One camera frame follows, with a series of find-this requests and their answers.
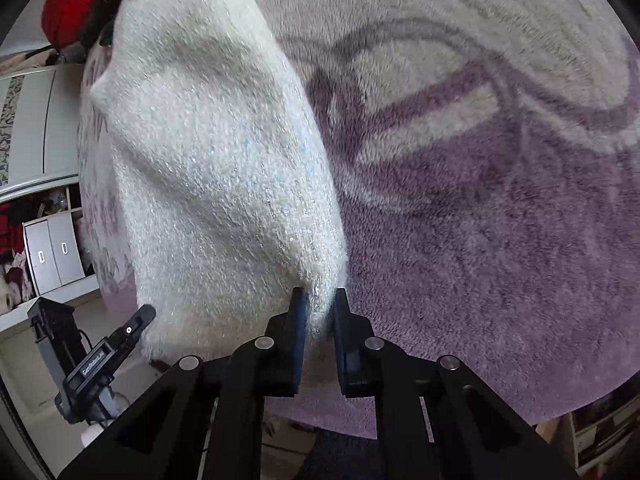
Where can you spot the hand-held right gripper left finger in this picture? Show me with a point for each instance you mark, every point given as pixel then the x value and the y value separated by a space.
pixel 299 330

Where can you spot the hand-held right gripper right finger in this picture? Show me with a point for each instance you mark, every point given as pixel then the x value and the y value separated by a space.
pixel 342 332

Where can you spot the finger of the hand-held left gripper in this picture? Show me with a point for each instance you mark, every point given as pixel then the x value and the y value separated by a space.
pixel 135 324
pixel 50 320

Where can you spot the white tweed jacket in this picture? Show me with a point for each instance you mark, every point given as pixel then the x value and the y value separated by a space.
pixel 210 160

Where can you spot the white wardrobe drawer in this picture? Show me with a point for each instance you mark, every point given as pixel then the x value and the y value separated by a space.
pixel 67 247
pixel 41 260

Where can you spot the red hanging coats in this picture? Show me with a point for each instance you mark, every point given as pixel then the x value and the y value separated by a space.
pixel 10 235

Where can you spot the white wardrobe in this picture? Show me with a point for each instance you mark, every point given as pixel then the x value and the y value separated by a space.
pixel 30 200

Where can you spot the person's dark trousers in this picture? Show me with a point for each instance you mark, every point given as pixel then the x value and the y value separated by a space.
pixel 340 460

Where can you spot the purple floral blanket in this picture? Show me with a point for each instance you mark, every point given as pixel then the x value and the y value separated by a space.
pixel 475 210

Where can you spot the white sliding wardrobe door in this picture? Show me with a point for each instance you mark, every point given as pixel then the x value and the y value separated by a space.
pixel 35 125

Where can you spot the cluttered storage shelf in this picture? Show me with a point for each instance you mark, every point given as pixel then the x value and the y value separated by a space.
pixel 600 435

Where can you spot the black leather jacket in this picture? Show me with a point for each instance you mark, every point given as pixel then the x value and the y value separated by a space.
pixel 107 5

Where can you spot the red quilt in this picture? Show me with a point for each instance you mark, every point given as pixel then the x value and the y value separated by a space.
pixel 70 0

